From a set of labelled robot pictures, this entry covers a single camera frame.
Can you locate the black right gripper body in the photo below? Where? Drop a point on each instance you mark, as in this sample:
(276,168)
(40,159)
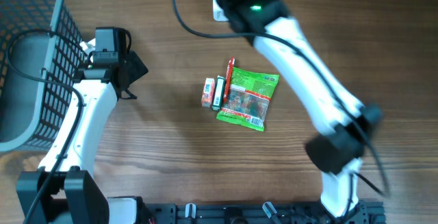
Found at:
(222,0)

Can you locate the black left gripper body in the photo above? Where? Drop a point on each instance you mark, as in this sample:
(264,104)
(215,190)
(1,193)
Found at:
(137,68)

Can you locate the red chocolate bar wrapper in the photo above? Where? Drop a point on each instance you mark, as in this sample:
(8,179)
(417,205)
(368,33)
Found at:
(228,79)

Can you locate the green white gum pack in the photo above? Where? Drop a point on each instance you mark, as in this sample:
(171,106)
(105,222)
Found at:
(218,94)

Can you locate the green snack bag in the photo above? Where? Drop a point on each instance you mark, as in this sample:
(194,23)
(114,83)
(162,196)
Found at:
(248,99)

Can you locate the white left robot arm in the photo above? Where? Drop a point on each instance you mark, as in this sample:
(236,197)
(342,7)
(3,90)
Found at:
(63,189)

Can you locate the white barcode scanner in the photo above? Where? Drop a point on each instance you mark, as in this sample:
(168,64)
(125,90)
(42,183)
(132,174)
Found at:
(218,12)

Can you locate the grey plastic mesh basket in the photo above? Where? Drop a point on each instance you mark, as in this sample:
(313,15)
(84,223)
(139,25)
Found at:
(39,55)

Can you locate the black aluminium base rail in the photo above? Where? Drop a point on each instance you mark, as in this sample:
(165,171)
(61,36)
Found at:
(364,212)

